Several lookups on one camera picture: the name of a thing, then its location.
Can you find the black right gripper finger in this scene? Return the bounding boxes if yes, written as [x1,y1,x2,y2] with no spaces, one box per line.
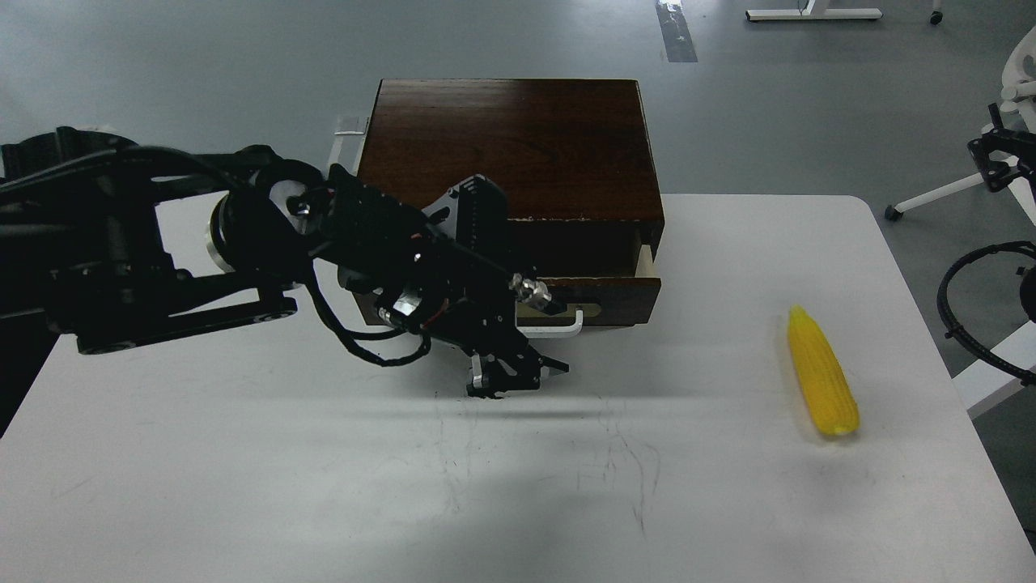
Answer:
[968,104,1021,194]

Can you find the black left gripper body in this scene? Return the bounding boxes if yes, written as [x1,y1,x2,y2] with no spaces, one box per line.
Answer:
[312,164,539,357]

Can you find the wooden drawer with white handle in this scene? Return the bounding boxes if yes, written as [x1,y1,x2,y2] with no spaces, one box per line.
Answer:
[337,236,661,339]

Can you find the yellow toy corn cob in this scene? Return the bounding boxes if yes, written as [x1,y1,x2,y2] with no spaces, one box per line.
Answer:
[787,304,860,436]

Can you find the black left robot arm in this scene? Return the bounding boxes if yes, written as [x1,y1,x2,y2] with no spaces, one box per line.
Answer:
[1,126,570,428]

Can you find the dark wooden drawer cabinet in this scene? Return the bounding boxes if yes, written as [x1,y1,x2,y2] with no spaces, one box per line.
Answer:
[358,79,664,275]

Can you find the white office chair base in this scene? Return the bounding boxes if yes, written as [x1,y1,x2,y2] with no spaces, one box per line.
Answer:
[884,28,1035,222]

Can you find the white desk leg base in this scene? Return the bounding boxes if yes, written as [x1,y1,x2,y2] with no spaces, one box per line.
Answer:
[745,1,883,23]

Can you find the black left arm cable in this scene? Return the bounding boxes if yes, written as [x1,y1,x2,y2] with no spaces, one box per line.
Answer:
[304,267,434,368]

